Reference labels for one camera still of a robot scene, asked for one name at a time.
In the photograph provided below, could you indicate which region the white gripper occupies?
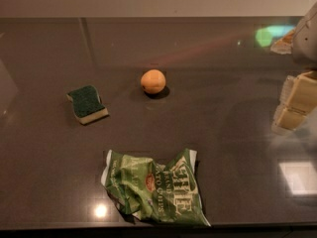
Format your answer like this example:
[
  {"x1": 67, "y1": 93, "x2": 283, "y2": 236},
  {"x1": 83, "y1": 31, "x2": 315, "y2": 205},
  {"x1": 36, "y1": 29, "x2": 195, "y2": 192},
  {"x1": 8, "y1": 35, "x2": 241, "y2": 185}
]
[{"x1": 280, "y1": 2, "x2": 317, "y2": 113}]

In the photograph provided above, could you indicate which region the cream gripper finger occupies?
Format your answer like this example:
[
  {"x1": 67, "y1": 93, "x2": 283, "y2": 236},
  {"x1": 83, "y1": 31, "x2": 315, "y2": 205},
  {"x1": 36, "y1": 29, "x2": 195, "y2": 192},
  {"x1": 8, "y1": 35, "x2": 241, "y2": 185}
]
[{"x1": 271, "y1": 104, "x2": 306, "y2": 135}]

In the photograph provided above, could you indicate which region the green jalapeno chip bag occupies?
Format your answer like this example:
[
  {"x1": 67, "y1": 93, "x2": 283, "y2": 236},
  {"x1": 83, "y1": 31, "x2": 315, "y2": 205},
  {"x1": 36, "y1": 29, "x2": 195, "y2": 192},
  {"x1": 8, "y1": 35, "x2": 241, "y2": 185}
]
[{"x1": 101, "y1": 149, "x2": 209, "y2": 226}]

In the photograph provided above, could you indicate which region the orange fruit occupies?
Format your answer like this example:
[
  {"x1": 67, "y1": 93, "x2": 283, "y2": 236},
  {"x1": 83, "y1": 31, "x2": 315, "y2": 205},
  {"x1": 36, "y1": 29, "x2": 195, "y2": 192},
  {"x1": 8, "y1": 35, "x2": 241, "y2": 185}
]
[{"x1": 141, "y1": 69, "x2": 166, "y2": 94}]

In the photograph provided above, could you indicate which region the green and yellow sponge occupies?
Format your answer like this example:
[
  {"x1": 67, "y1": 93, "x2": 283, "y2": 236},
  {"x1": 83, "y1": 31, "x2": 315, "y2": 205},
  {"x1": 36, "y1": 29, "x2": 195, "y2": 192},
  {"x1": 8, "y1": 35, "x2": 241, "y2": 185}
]
[{"x1": 66, "y1": 85, "x2": 109, "y2": 125}]

